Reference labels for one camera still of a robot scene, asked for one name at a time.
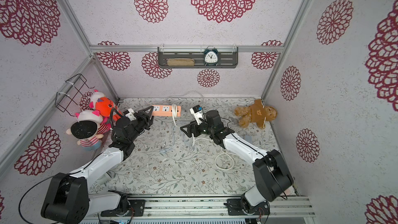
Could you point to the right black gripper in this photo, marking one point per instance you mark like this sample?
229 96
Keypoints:
197 127

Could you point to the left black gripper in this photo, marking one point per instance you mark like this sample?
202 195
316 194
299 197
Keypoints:
145 117

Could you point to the light blue power strip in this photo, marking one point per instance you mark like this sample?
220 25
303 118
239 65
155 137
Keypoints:
168 145

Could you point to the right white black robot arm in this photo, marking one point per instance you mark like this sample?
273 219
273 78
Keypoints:
272 175

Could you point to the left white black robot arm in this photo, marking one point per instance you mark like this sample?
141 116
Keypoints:
67 200

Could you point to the floral table mat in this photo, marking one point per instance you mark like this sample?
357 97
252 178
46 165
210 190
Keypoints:
205 169

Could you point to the orange fish plush toy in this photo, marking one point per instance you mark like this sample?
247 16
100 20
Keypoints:
99 102

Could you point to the tan pouch on shelf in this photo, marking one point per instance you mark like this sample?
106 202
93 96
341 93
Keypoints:
180 62

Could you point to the black faced striped plush doll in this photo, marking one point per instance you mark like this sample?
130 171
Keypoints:
89 129

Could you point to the brown teddy bear plush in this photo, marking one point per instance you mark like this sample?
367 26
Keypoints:
257 113

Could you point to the teal alarm clock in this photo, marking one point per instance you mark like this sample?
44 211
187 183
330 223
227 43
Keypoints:
211 57

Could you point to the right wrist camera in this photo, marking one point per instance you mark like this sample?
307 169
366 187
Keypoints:
198 114

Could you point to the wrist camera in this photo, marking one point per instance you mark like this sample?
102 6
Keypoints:
198 114
129 113

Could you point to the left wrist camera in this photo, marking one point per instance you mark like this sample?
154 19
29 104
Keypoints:
129 113

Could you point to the grey wall shelf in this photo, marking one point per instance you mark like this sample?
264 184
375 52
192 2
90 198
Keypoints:
228 57

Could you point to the black wire wall basket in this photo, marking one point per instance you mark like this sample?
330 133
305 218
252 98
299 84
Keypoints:
76 96

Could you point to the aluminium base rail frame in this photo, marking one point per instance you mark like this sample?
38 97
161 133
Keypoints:
150 207

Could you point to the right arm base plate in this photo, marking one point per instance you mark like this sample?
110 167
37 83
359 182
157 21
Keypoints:
242 207

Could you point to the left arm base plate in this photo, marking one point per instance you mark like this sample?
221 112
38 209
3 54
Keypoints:
134 208

